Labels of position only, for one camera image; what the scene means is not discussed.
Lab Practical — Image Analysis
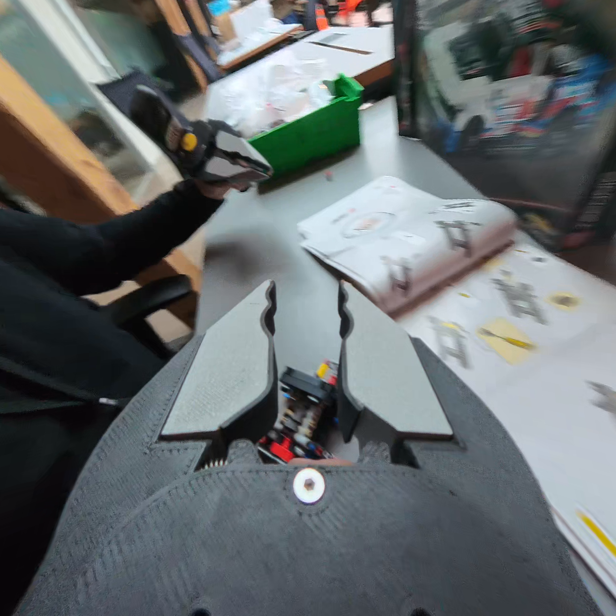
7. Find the person's left forearm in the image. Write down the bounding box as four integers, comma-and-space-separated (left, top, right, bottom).
0, 179, 226, 295

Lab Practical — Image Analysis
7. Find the black chair armrest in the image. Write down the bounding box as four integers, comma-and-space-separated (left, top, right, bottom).
103, 274, 193, 357

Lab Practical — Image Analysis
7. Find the pile of clear plastic bags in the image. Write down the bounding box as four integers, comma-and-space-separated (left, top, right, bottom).
207, 48, 338, 138

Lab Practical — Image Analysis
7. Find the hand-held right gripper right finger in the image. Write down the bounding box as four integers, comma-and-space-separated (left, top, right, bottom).
336, 280, 454, 443

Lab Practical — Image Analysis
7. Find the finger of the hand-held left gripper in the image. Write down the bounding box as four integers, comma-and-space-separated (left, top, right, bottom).
202, 159, 272, 192
213, 132, 274, 175

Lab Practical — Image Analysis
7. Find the wood edged table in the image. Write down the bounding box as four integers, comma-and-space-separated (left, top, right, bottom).
217, 24, 396, 88

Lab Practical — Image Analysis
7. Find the folded instruction booklet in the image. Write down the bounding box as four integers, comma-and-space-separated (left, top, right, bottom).
297, 175, 519, 319

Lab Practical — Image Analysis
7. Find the red black lego assembly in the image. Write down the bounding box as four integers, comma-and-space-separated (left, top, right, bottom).
257, 358, 340, 465

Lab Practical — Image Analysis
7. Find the person's left hand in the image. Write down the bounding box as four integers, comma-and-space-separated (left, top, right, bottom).
196, 180, 234, 200

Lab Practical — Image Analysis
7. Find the person's black jacket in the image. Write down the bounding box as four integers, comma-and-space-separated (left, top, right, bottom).
0, 260, 169, 612

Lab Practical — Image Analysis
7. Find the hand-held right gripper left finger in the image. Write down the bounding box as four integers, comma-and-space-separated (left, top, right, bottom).
160, 279, 281, 442

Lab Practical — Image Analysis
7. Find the wooden cabinet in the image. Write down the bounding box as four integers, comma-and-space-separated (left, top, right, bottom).
0, 55, 203, 338

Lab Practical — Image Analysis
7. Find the lego set box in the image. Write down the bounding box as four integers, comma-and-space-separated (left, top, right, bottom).
395, 0, 616, 251

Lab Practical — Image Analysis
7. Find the green plastic bin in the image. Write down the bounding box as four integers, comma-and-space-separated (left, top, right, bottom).
248, 73, 364, 179

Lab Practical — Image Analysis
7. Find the open instruction booklet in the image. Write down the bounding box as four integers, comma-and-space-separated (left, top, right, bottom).
399, 231, 616, 597

